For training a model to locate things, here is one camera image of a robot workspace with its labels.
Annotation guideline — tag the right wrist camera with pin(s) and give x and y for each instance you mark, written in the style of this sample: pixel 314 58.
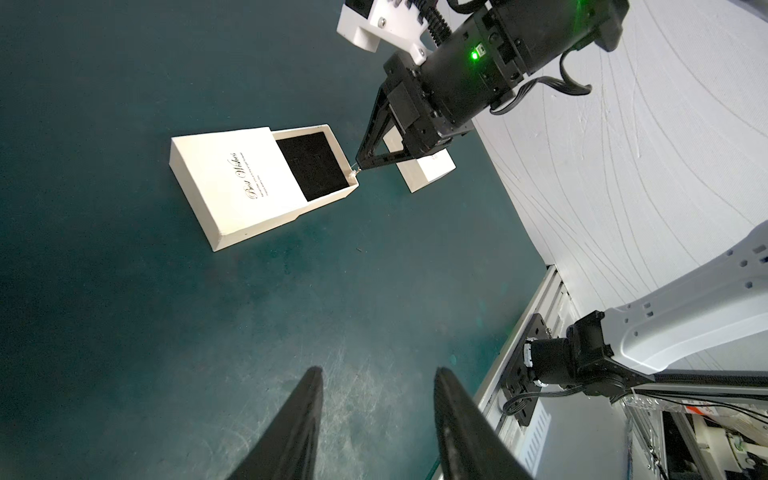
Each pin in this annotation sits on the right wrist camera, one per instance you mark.
pixel 399 23

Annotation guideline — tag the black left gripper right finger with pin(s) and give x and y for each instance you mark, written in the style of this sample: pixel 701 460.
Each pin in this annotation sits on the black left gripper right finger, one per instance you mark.
pixel 469 448

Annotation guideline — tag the white vented cable duct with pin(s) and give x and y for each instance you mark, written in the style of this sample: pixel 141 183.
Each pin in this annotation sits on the white vented cable duct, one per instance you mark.
pixel 530 451

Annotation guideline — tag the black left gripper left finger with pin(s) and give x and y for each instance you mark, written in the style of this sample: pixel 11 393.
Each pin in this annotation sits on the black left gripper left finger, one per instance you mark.
pixel 288 447

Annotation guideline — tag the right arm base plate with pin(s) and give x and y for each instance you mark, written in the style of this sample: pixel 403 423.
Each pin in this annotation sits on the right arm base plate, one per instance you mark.
pixel 517 377

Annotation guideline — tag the small cream box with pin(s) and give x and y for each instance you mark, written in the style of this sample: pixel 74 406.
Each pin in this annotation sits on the small cream box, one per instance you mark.
pixel 242 183

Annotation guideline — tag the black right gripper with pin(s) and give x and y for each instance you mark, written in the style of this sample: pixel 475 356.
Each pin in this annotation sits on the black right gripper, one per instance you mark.
pixel 490 62

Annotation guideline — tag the green table mat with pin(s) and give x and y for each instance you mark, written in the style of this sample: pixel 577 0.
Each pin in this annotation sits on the green table mat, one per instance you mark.
pixel 131 350

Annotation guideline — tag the aluminium front rail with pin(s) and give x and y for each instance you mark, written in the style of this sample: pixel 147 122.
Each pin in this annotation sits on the aluminium front rail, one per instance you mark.
pixel 549 300

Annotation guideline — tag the cream drawer jewelry box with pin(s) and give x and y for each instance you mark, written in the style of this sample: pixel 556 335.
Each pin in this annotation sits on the cream drawer jewelry box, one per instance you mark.
pixel 421 172

